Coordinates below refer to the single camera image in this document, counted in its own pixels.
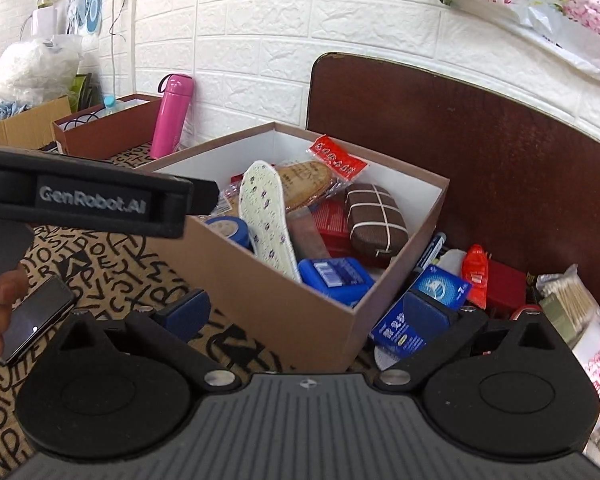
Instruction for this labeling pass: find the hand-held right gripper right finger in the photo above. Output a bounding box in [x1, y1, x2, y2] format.
[374, 289, 568, 391]

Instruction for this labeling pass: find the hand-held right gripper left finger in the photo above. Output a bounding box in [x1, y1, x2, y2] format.
[55, 288, 243, 393]

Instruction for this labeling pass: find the blue packet with yellow print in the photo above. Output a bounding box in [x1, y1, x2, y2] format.
[370, 305, 428, 358]

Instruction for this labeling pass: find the blue plastic box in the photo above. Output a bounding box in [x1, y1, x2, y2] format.
[298, 256, 376, 308]

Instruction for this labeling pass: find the brown cardboard box white inside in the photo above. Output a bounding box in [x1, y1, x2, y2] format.
[135, 121, 451, 375]

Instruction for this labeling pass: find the blue packet with white print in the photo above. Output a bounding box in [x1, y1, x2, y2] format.
[411, 262, 471, 308]

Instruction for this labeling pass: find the blue black pen pack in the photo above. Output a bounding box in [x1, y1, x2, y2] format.
[412, 232, 448, 273]

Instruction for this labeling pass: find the red bottle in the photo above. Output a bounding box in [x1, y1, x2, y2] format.
[461, 244, 492, 310]

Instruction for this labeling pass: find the brown open storage box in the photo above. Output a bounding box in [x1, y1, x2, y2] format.
[52, 93, 163, 158]

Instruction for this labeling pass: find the letter print mat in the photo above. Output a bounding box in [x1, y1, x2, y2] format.
[0, 142, 286, 471]

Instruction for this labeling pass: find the plain cardboard box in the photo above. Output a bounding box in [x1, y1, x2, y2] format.
[0, 95, 73, 151]

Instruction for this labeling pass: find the dark red box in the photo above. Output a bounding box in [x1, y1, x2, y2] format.
[485, 259, 528, 318]

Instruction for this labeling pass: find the blue tape roll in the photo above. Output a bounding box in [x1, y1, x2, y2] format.
[203, 216, 253, 253]

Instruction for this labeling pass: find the green bag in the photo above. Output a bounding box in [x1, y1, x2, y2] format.
[69, 72, 103, 111]

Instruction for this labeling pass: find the brown checked glasses case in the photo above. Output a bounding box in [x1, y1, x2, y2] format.
[342, 182, 410, 260]

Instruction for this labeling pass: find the pink bottle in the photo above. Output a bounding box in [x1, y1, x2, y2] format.
[150, 73, 195, 161]

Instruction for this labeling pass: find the red printed box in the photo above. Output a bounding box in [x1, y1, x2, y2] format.
[310, 197, 396, 268]

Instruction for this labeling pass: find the black smartphone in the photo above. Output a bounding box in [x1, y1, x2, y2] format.
[2, 275, 78, 366]

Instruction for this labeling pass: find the white plastic bag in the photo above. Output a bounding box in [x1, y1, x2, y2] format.
[0, 35, 83, 111]

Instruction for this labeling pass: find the cotton swab packet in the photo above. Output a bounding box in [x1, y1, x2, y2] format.
[536, 264, 600, 346]

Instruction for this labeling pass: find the brown wooden board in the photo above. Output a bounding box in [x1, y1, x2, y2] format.
[305, 52, 600, 321]

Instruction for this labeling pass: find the white vase with plant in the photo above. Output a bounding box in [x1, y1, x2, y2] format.
[30, 0, 63, 38]

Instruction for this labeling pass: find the brown insole in clear packet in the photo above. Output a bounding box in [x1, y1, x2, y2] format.
[220, 134, 370, 213]

